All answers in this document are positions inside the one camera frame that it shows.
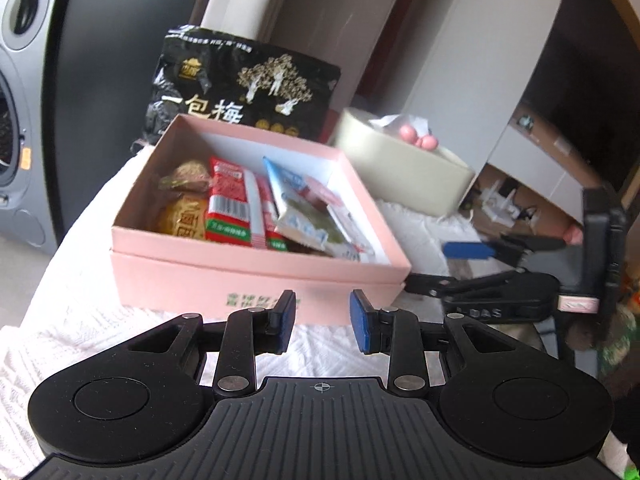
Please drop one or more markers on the pink white snack packet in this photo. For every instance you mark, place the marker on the pink white snack packet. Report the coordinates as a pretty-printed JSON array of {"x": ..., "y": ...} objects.
[{"x": 350, "y": 230}]

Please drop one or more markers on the white knitted cloth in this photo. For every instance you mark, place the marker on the white knitted cloth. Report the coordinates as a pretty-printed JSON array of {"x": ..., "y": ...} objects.
[{"x": 60, "y": 310}]

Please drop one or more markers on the pink cardboard box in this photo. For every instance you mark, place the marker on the pink cardboard box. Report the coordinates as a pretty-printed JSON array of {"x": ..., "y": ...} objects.
[{"x": 250, "y": 280}]

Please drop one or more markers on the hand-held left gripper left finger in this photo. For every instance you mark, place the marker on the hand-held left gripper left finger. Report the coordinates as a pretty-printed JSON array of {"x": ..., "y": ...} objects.
[{"x": 287, "y": 321}]

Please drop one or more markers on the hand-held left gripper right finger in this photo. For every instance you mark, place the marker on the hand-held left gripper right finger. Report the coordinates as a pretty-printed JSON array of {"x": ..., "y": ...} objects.
[{"x": 361, "y": 325}]

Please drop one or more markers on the small red green packet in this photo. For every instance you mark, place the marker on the small red green packet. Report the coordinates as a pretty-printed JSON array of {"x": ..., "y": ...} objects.
[
  {"x": 230, "y": 200},
  {"x": 271, "y": 225}
]

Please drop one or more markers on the white board panel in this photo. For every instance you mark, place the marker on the white board panel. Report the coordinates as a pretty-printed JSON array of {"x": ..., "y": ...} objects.
[{"x": 475, "y": 35}]

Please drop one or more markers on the cream tissue holder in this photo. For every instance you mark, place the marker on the cream tissue holder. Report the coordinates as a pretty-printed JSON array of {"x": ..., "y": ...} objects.
[{"x": 400, "y": 180}]

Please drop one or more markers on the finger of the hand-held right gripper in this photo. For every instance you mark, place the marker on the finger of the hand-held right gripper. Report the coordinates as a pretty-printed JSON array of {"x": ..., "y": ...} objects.
[
  {"x": 467, "y": 250},
  {"x": 430, "y": 284}
]

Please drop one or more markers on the brown wooden door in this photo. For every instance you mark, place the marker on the brown wooden door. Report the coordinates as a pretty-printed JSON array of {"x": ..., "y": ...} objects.
[{"x": 382, "y": 35}]

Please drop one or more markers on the golden pastry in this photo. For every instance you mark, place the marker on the golden pastry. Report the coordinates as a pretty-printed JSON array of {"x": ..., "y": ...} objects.
[{"x": 180, "y": 217}]

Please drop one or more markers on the grey washing machine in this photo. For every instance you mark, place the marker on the grey washing machine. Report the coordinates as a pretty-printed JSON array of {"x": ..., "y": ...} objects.
[{"x": 25, "y": 110}]

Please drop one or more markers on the pink round ornament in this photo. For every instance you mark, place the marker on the pink round ornament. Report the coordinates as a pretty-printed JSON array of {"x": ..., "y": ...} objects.
[{"x": 409, "y": 133}]

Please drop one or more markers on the white low shelf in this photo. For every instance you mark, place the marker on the white low shelf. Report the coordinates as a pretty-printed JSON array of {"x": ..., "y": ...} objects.
[{"x": 530, "y": 160}]

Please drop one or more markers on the black gold snack bag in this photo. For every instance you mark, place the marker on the black gold snack bag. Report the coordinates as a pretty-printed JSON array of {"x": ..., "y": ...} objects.
[{"x": 210, "y": 75}]

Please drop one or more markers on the blue white snack packet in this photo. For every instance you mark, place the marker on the blue white snack packet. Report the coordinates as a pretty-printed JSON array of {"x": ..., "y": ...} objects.
[{"x": 300, "y": 210}]

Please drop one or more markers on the brown round snack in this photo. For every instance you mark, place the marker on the brown round snack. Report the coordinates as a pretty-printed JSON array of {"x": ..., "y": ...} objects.
[{"x": 187, "y": 175}]

